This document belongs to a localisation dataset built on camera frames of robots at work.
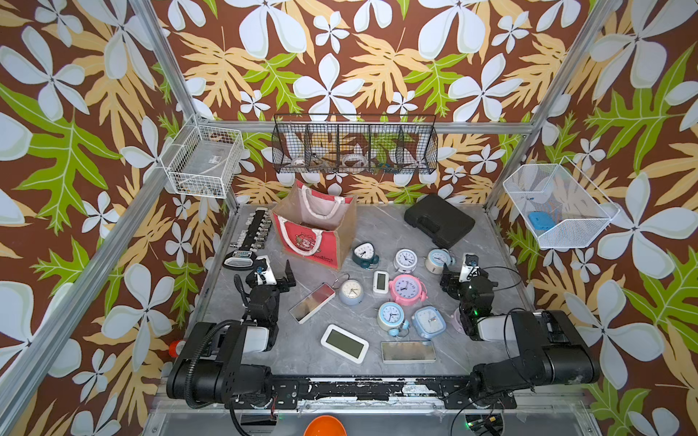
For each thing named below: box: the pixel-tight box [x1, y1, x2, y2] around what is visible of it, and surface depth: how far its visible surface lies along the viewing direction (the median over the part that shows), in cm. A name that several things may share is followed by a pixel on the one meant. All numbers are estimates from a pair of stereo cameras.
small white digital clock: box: [372, 270, 389, 294], surface depth 95 cm
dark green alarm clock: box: [351, 241, 380, 271], surface depth 101 cm
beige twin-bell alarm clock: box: [424, 247, 452, 276], surface depth 100 cm
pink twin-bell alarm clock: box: [388, 274, 429, 308], surface depth 94 cm
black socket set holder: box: [221, 207, 273, 271], surface depth 110 cm
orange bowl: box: [303, 415, 348, 436], surface depth 68 cm
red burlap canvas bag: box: [270, 179, 359, 270], surface depth 95 cm
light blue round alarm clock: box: [377, 301, 410, 337], surface depth 86 cm
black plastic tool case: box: [403, 194, 476, 249], surface depth 112 cm
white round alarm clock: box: [392, 247, 419, 274], surface depth 100 cm
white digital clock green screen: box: [320, 323, 370, 365], surface depth 80 cm
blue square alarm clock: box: [411, 305, 448, 340], surface depth 86 cm
